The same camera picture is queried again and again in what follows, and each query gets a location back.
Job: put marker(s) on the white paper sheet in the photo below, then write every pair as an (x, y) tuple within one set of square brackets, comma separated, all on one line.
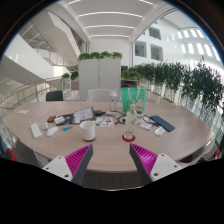
[(23, 112)]

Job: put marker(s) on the green plants atop cabinet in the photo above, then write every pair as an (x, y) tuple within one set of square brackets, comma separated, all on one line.
[(100, 55)]

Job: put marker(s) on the flat round red coaster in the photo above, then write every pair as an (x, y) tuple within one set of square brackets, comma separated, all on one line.
[(125, 139)]

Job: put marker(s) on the white ceramic mug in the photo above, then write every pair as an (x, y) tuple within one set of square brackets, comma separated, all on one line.
[(87, 131)]

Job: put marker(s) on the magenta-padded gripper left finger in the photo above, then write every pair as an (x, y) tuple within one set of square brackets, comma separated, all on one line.
[(58, 166)]

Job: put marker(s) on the green cat-print tote bag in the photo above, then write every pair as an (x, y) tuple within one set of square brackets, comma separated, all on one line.
[(128, 100)]

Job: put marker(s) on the black office chair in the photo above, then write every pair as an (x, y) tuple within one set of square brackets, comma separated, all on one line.
[(54, 96)]

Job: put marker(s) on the small planter with plants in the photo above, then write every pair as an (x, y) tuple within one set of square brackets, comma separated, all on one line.
[(70, 78)]

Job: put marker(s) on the blue marker pen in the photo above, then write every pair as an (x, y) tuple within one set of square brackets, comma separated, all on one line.
[(67, 127)]

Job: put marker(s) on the clear lime-label drink bottle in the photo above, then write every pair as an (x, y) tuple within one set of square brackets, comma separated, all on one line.
[(130, 123)]

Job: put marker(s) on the white tall cabinet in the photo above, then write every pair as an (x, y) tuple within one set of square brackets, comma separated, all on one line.
[(99, 78)]

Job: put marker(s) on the clear white-capped spray bottle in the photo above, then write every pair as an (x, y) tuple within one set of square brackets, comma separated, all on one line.
[(113, 101)]

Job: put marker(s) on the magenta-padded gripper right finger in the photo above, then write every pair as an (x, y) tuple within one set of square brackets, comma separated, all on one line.
[(165, 165)]

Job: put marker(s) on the white printed card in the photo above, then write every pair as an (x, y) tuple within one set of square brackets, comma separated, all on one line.
[(160, 131)]

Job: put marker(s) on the white power strip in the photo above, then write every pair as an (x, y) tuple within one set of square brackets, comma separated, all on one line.
[(36, 130)]

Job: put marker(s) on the white computer mouse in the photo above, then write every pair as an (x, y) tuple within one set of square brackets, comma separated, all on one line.
[(52, 131)]

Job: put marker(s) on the black wallet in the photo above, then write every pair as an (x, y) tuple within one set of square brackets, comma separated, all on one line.
[(99, 113)]

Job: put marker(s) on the row of potted trees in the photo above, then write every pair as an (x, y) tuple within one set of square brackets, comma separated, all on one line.
[(193, 86)]

